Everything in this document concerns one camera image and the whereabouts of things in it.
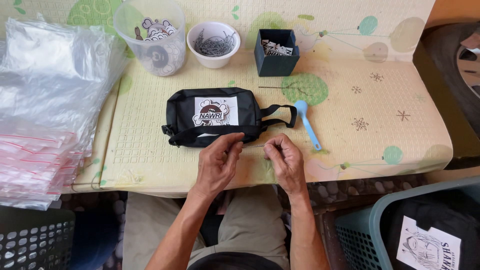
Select teal plastic basket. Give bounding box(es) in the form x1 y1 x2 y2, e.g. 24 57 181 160
334 176 480 270

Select pile of cartoon charms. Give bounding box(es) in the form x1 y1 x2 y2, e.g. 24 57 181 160
134 17 186 76

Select light blue plastic spoon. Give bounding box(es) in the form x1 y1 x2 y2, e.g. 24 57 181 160
293 100 323 152

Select person's beige trousers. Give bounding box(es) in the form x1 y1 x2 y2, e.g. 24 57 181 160
122 185 292 270

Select black bag with sketch label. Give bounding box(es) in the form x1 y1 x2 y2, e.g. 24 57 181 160
380 188 480 270

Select heap of silver ball chains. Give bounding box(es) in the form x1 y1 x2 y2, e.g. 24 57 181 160
193 29 237 58

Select pile of clear zip bags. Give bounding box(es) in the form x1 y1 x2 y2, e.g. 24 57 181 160
0 13 130 212

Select black pouch with printed label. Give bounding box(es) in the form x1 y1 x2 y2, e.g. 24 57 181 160
161 87 298 148

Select person's black shirt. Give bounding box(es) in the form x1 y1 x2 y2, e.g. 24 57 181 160
187 251 285 270

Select clear plastic cup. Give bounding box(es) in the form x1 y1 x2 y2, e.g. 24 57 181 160
113 0 187 77

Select pale yellow patterned foam mat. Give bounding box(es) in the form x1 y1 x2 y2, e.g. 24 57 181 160
0 0 454 199

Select bunch of printed paper tags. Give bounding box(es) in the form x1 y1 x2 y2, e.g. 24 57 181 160
261 39 294 57

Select dark plastic basket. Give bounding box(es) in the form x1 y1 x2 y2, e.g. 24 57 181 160
0 205 76 270

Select white bowl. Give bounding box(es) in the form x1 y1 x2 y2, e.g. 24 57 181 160
187 21 241 70

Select person's left hand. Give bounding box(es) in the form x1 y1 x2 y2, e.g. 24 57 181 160
188 132 246 196

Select person's right hand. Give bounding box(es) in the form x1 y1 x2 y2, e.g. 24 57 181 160
263 134 309 196

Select dark blue square box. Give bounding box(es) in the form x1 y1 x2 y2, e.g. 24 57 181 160
254 29 301 78

